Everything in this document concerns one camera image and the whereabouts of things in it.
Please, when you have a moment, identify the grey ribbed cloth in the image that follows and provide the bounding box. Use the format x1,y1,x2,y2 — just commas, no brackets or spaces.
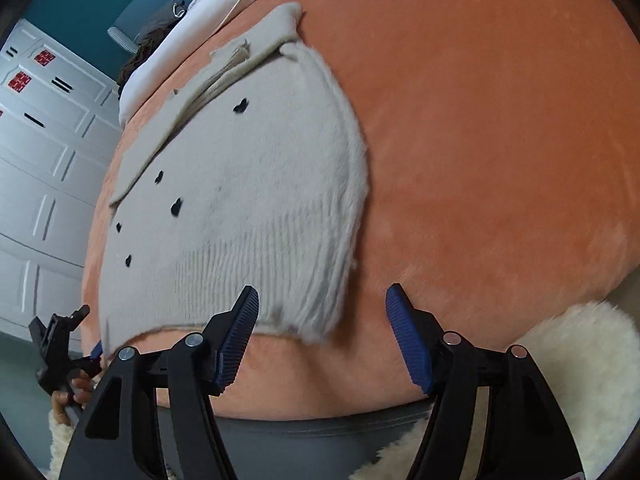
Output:
107,22,144,54

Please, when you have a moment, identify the orange plush blanket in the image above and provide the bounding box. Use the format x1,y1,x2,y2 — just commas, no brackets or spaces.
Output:
82,0,640,418

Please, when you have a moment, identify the white fluffy fleece rug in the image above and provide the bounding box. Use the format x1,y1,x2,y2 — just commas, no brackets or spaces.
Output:
47,300,637,480

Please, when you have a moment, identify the dark brown furry cloth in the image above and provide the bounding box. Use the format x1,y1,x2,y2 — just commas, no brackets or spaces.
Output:
117,22,175,97

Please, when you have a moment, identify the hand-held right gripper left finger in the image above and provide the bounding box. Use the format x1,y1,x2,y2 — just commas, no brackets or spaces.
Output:
59,286,260,480

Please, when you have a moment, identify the person's left hand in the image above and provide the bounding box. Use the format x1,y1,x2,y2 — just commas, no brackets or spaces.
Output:
50,367,97,428

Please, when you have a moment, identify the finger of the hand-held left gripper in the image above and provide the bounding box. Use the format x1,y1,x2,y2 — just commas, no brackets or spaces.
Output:
80,340,104,377

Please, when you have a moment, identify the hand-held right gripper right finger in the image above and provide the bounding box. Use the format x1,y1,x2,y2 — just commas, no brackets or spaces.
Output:
385,283,587,480

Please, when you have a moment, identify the beige knitted sweater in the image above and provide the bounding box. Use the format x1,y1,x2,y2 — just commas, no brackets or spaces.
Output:
97,2,371,362

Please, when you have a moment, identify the white panelled wardrobe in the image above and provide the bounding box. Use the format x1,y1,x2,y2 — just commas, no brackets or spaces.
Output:
0,17,126,342

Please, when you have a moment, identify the grey mattress edge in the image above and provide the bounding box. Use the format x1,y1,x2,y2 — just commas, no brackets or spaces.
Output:
155,399,437,480

